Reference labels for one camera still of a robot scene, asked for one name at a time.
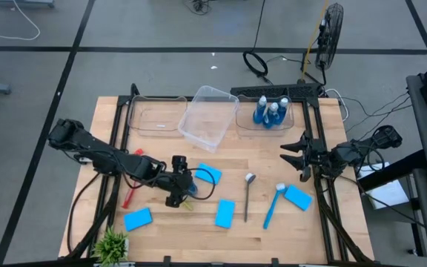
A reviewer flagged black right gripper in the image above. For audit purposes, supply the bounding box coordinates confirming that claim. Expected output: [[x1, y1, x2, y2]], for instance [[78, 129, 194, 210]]
[[279, 130, 329, 182]]

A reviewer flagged blue dish soap bottle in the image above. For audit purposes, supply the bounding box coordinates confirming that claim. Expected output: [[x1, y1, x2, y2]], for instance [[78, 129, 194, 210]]
[[186, 180, 200, 198], [264, 102, 279, 130], [275, 96, 291, 125], [253, 95, 268, 125]]

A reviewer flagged blue cellulose sponge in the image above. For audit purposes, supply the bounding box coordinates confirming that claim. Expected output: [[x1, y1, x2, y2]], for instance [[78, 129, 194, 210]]
[[214, 199, 236, 229], [123, 206, 153, 232], [194, 162, 223, 185], [283, 184, 314, 212]]

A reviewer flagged red dish brush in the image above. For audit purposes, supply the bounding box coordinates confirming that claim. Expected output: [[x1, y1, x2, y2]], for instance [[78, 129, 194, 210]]
[[121, 148, 145, 209]]

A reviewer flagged blue dish brush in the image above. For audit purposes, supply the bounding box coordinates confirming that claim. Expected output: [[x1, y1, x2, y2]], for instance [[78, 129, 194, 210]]
[[262, 182, 287, 230]]

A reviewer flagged grey dish brush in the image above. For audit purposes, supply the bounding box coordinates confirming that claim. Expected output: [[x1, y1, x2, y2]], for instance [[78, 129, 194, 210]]
[[243, 172, 257, 223]]

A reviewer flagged black perforated metal plate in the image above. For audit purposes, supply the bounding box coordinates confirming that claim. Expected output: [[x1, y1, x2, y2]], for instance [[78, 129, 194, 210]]
[[230, 82, 325, 99]]

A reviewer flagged clear square plastic tub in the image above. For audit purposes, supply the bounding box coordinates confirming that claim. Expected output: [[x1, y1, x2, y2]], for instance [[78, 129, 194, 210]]
[[177, 85, 241, 154]]

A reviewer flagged small green potted plant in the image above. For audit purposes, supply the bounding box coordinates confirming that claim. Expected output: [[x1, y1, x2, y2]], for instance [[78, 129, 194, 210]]
[[91, 226, 131, 267]]

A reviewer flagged black cart support beam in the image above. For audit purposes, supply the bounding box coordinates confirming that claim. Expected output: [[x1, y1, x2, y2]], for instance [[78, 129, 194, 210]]
[[357, 150, 427, 192]]

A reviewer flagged white paper sheet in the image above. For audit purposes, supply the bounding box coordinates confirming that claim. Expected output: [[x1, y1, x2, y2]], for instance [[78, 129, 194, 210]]
[[356, 161, 410, 211]]

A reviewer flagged black floor fan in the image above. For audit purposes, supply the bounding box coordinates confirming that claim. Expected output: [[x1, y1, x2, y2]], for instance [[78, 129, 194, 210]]
[[315, 2, 345, 71]]

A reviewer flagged grey furniture base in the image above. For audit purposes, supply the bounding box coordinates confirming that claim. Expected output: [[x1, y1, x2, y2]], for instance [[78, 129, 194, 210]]
[[0, 0, 56, 9]]

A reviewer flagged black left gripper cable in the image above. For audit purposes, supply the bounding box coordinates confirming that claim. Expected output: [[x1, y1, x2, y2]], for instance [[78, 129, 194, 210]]
[[185, 167, 217, 201]]

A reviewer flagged black aluminium table frame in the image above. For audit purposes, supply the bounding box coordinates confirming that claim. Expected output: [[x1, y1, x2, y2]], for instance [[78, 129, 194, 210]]
[[63, 83, 376, 265]]

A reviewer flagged clear plastic bin with handles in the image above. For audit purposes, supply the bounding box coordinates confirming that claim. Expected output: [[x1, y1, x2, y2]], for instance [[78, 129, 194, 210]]
[[234, 94, 296, 137], [127, 94, 188, 139]]

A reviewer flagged white table cable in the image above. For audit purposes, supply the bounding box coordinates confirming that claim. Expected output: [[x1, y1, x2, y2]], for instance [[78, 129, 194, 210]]
[[324, 88, 350, 123]]

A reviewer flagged black cable bundle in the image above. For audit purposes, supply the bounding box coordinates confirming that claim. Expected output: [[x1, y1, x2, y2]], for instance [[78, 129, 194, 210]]
[[341, 92, 413, 125]]

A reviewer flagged black coiled power cable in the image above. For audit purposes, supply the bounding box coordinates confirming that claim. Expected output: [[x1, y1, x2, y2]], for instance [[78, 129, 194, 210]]
[[242, 0, 274, 85]]

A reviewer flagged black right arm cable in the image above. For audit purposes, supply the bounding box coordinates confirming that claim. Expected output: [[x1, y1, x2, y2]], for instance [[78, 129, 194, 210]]
[[337, 174, 427, 242]]

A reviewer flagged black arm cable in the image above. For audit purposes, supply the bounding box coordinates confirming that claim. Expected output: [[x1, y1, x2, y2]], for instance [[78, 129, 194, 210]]
[[66, 172, 102, 255], [337, 174, 427, 242]]

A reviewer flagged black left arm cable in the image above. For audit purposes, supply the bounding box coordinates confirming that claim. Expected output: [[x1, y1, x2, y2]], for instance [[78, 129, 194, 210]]
[[66, 172, 102, 255]]

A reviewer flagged yellow hanging cable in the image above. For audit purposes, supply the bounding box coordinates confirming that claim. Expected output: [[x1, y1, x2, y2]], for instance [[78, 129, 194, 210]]
[[301, 0, 329, 81]]

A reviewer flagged black cable tangle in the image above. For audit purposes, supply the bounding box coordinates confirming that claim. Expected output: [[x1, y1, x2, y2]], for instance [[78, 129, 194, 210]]
[[185, 0, 214, 16]]

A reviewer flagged white floor cable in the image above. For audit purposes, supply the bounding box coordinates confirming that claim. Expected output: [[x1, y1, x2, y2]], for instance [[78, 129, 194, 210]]
[[0, 0, 42, 42]]

